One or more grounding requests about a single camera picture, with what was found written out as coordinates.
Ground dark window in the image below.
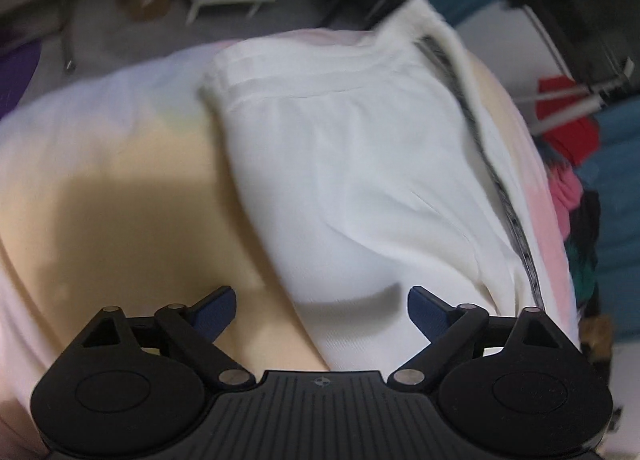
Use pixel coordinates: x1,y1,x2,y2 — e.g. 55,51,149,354
505,0,640,87

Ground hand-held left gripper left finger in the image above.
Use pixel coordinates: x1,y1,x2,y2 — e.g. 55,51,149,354
70,286,257,391

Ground white pants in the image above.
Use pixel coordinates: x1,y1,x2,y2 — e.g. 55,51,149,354
197,0,547,374

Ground red garment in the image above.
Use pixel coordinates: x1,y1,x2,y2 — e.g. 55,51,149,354
537,76,602,167

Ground black clothes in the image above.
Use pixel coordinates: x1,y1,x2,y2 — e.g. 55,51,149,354
570,190,602,262

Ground green cloth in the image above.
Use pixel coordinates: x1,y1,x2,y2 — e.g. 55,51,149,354
570,245,599,302

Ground pile of coloured clothes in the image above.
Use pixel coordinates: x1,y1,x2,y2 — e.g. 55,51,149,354
575,105,640,313

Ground pink cloth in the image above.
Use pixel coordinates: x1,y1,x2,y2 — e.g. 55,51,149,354
547,167,584,237

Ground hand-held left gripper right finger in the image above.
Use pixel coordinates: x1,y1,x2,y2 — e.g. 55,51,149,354
389,286,581,391

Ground purple cloth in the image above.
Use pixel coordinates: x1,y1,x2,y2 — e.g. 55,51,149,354
0,37,44,117

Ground dark metal pole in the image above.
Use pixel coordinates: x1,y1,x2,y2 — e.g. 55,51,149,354
54,0,79,74

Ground pastel bed sheet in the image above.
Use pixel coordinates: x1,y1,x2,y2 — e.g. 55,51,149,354
0,27,582,460

